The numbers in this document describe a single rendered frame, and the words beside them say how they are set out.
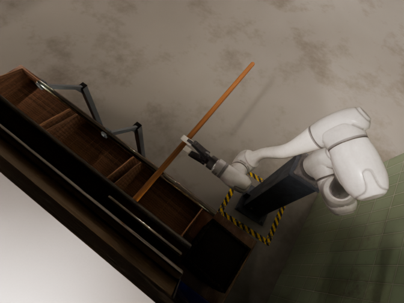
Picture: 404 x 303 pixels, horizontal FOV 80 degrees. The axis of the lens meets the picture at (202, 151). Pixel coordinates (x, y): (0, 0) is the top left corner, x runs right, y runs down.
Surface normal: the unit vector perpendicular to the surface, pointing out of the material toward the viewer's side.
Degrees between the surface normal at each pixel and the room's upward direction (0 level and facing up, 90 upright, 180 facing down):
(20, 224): 0
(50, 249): 0
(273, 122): 0
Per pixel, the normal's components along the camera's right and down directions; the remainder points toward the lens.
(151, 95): 0.16, -0.42
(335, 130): -0.77, -0.27
